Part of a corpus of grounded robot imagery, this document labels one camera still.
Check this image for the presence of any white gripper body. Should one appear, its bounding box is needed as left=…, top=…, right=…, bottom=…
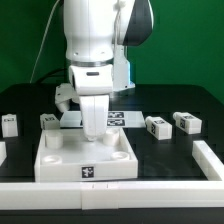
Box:
left=69, top=65, right=113, bottom=96

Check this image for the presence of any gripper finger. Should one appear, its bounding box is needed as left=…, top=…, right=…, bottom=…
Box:
left=95, top=95, right=109, bottom=136
left=80, top=96, right=96, bottom=141

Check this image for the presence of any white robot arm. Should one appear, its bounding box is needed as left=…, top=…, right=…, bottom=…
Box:
left=64, top=0, right=154, bottom=141

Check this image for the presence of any white marker sheet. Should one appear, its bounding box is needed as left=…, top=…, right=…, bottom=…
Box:
left=60, top=111, right=145, bottom=128

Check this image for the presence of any white U-shaped obstacle fence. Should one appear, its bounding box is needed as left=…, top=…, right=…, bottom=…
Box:
left=0, top=140, right=224, bottom=210

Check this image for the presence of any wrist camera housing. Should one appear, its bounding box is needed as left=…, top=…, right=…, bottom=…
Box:
left=55, top=83, right=79, bottom=113

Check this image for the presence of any black cable bundle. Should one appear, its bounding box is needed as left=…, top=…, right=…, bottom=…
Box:
left=35, top=67, right=68, bottom=84

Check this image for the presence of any white cable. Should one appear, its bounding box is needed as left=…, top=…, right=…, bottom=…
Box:
left=29, top=0, right=62, bottom=84

